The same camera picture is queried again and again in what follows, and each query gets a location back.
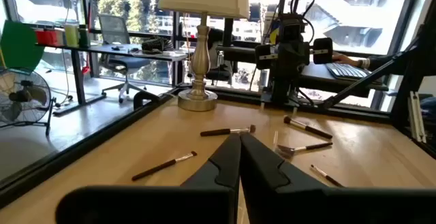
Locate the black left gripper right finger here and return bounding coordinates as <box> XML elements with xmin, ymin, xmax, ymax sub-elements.
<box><xmin>239</xmin><ymin>131</ymin><xmax>436</xmax><ymax>224</ymax></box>

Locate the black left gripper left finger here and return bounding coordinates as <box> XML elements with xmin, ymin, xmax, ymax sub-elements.
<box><xmin>55</xmin><ymin>131</ymin><xmax>243</xmax><ymax>224</ymax></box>

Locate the thin black makeup brush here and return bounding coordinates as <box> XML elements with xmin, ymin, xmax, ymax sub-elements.
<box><xmin>309</xmin><ymin>163</ymin><xmax>345</xmax><ymax>189</ymax></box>
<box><xmin>131</xmin><ymin>150</ymin><xmax>198</xmax><ymax>182</ymax></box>

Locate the thick black powder brush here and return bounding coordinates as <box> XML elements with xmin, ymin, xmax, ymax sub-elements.
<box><xmin>283</xmin><ymin>115</ymin><xmax>334</xmax><ymax>140</ymax></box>

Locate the person's forearm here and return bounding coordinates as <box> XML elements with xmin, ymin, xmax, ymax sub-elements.
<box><xmin>357</xmin><ymin>54</ymin><xmax>415</xmax><ymax>72</ymax></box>

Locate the dark grey keyboard desk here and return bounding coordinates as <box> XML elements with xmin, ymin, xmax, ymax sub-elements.
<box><xmin>298</xmin><ymin>61</ymin><xmax>390</xmax><ymax>98</ymax></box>

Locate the black fluffy-tip makeup brush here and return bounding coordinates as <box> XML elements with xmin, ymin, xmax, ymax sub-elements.
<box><xmin>200</xmin><ymin>124</ymin><xmax>257</xmax><ymax>138</ymax></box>

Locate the clear acrylic brush organizer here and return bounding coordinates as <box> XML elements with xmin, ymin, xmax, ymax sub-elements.
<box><xmin>271</xmin><ymin>129</ymin><xmax>296</xmax><ymax>159</ymax></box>

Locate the person's hand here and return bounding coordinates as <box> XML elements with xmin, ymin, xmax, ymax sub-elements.
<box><xmin>331</xmin><ymin>51</ymin><xmax>359</xmax><ymax>67</ymax></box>

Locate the black computer keyboard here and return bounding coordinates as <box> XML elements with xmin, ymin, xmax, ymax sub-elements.
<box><xmin>324</xmin><ymin>61</ymin><xmax>373</xmax><ymax>81</ymax></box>

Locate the black fan makeup brush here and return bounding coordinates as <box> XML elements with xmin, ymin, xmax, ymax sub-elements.
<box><xmin>276</xmin><ymin>142</ymin><xmax>334</xmax><ymax>157</ymax></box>

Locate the black office chair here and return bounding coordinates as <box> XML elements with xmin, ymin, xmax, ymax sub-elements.
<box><xmin>205</xmin><ymin>27</ymin><xmax>236</xmax><ymax>82</ymax></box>

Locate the black bag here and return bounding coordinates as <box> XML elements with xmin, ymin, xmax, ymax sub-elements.
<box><xmin>140</xmin><ymin>36</ymin><xmax>175</xmax><ymax>55</ymax></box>

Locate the black standing desk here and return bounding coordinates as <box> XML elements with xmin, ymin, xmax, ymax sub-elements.
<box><xmin>35</xmin><ymin>42</ymin><xmax>189</xmax><ymax>116</ymax></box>

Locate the grey mesh office chair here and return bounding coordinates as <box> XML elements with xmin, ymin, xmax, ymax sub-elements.
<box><xmin>97</xmin><ymin>14</ymin><xmax>148</xmax><ymax>104</ymax></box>

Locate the dark green bottle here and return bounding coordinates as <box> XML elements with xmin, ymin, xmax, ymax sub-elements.
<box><xmin>78</xmin><ymin>24</ymin><xmax>91</xmax><ymax>48</ymax></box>

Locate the yellow-green bottle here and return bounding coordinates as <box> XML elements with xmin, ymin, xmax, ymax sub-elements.
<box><xmin>63</xmin><ymin>22</ymin><xmax>80</xmax><ymax>48</ymax></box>

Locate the black floor fan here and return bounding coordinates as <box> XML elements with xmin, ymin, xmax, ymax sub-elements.
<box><xmin>0</xmin><ymin>67</ymin><xmax>58</xmax><ymax>137</ymax></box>

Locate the red container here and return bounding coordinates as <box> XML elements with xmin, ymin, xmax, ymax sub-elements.
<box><xmin>35</xmin><ymin>27</ymin><xmax>59</xmax><ymax>46</ymax></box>

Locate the green board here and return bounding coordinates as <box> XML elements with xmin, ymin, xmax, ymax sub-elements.
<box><xmin>0</xmin><ymin>19</ymin><xmax>46</xmax><ymax>72</ymax></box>

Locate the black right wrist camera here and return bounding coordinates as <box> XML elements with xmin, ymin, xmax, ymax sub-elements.
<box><xmin>279</xmin><ymin>12</ymin><xmax>305</xmax><ymax>43</ymax></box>

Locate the black frame clamp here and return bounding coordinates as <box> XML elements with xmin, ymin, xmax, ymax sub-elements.
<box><xmin>131</xmin><ymin>89</ymin><xmax>161</xmax><ymax>111</ymax></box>

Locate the silver frame bracket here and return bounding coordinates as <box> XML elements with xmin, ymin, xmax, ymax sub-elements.
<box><xmin>407</xmin><ymin>90</ymin><xmax>428</xmax><ymax>144</ymax></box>

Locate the black table frame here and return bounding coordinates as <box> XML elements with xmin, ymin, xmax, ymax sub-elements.
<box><xmin>0</xmin><ymin>0</ymin><xmax>436</xmax><ymax>208</ymax></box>

